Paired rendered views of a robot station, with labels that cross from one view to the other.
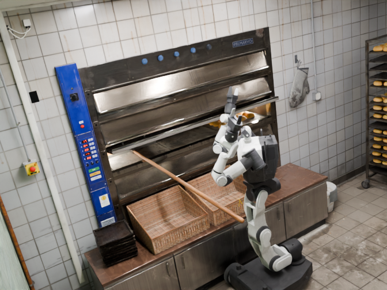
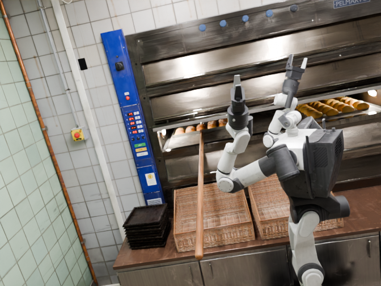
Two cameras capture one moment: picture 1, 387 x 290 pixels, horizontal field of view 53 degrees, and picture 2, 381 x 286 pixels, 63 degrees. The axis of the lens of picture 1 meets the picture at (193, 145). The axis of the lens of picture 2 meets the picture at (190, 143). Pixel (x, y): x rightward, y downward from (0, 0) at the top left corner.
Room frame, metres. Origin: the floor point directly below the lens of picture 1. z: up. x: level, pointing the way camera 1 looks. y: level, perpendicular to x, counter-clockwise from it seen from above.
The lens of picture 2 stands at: (1.21, -0.78, 1.88)
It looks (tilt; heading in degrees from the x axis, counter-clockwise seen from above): 16 degrees down; 33
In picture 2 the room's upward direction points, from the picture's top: 12 degrees counter-clockwise
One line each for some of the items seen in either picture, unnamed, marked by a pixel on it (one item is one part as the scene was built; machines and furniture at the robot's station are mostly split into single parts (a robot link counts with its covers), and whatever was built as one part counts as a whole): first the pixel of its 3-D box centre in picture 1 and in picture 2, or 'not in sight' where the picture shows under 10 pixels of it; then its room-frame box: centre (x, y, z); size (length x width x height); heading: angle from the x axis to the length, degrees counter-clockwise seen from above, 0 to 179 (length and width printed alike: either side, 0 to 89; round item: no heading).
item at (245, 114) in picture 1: (223, 115); (327, 104); (4.17, -0.38, 1.21); 0.61 x 0.48 x 0.06; 27
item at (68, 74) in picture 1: (72, 161); (161, 137); (3.86, 1.29, 1.07); 1.93 x 0.16 x 2.15; 27
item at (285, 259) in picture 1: (275, 258); not in sight; (2.77, -0.54, 0.28); 0.21 x 0.20 x 0.13; 118
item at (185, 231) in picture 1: (167, 217); (211, 212); (3.01, 0.33, 0.72); 0.56 x 0.49 x 0.28; 119
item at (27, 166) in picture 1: (31, 167); (79, 134); (2.79, 1.25, 1.46); 0.10 x 0.07 x 0.10; 117
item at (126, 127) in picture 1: (194, 106); (267, 85); (3.51, -0.07, 1.54); 1.79 x 0.11 x 0.19; 117
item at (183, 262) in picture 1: (219, 237); (281, 253); (3.21, -0.10, 0.29); 2.42 x 0.56 x 0.58; 117
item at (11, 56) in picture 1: (45, 163); (93, 131); (2.86, 1.17, 1.45); 0.05 x 0.02 x 2.30; 117
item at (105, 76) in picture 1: (184, 57); (258, 22); (3.54, -0.05, 1.99); 1.80 x 0.08 x 0.21; 117
